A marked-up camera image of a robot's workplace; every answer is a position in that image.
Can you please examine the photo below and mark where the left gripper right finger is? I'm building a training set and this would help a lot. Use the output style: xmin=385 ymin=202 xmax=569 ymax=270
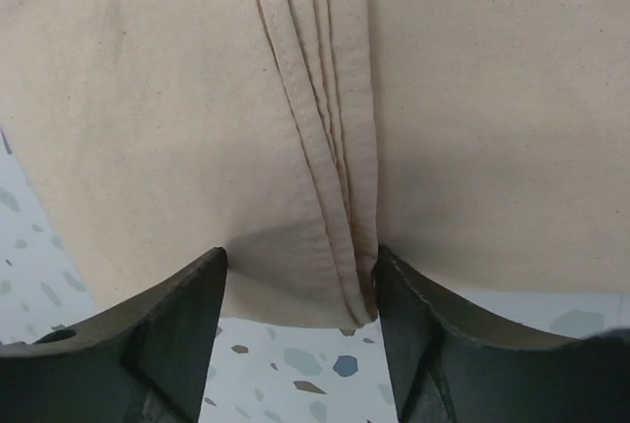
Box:
xmin=372 ymin=246 xmax=629 ymax=423

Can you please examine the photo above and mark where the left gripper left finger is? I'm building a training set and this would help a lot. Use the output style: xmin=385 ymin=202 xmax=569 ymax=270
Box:
xmin=1 ymin=248 xmax=227 ymax=422

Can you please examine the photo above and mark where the beige cloth wrap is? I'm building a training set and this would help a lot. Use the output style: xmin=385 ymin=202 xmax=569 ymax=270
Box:
xmin=1 ymin=0 xmax=629 ymax=328

